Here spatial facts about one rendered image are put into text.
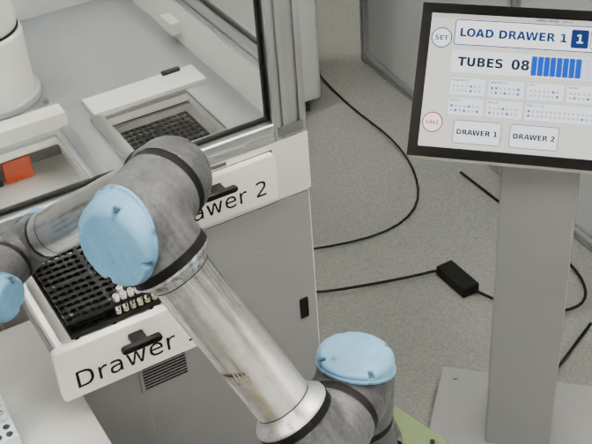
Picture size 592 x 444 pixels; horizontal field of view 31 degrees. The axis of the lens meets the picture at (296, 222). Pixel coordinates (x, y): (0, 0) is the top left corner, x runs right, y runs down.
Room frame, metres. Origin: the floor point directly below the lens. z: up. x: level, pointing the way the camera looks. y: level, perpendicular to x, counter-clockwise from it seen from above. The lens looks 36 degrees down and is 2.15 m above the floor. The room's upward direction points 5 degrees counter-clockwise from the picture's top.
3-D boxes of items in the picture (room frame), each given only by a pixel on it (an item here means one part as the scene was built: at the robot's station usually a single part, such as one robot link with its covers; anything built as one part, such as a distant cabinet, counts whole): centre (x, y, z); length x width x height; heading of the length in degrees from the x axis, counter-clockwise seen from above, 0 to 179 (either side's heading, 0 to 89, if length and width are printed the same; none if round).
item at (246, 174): (1.83, 0.16, 0.87); 0.29 x 0.02 x 0.11; 118
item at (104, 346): (1.41, 0.30, 0.87); 0.29 x 0.02 x 0.11; 118
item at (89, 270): (1.58, 0.39, 0.87); 0.22 x 0.18 x 0.06; 28
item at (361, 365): (1.15, -0.07, 0.99); 0.13 x 0.12 x 0.14; 154
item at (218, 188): (1.81, 0.15, 0.91); 0.07 x 0.04 x 0.01; 118
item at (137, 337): (1.38, 0.28, 0.91); 0.07 x 0.04 x 0.01; 118
